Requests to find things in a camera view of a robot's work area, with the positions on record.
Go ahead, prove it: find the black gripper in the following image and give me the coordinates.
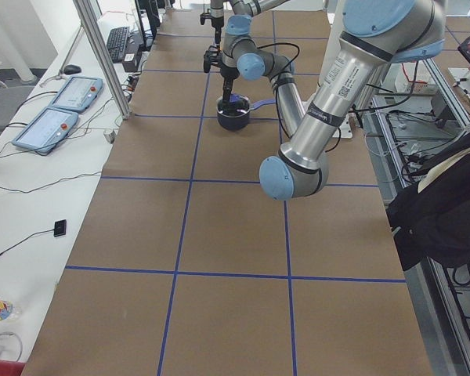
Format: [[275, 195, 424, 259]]
[[210, 0, 224, 46], [221, 66, 238, 105]]

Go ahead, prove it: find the glass pot lid blue knob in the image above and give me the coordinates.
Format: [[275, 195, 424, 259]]
[[216, 93, 251, 118]]

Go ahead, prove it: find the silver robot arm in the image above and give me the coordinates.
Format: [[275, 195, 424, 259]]
[[222, 0, 447, 201], [201, 0, 287, 49]]

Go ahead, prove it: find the black keyboard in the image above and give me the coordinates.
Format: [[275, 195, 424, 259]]
[[107, 27, 129, 63]]

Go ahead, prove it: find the small silver metal cylinder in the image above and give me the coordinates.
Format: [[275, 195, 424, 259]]
[[103, 129, 115, 144]]

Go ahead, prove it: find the upper blue teach pendant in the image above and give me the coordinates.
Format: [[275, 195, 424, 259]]
[[49, 76, 103, 114]]

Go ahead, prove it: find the blue teach pendant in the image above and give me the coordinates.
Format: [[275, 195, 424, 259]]
[[12, 107, 79, 154], [49, 76, 103, 114]]

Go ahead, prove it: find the black computer mouse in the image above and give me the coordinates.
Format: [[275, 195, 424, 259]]
[[63, 64, 81, 75]]

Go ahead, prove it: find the lower blue teach pendant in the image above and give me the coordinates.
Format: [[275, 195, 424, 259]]
[[12, 107, 79, 154]]

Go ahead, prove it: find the small black box device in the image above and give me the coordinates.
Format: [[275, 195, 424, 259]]
[[53, 219, 67, 237]]

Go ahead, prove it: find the person in black jacket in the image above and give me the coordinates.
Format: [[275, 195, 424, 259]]
[[385, 74, 470, 272]]

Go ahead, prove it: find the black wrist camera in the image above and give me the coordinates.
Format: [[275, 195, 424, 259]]
[[203, 45, 222, 74], [200, 12, 212, 25]]

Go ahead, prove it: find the blue saucepan with handle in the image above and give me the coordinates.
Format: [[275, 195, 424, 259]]
[[217, 99, 276, 132]]

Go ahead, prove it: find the aluminium frame post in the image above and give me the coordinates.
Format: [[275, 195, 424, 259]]
[[73, 0, 131, 120]]

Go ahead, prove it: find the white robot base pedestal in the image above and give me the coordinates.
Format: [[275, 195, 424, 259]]
[[316, 0, 389, 139]]

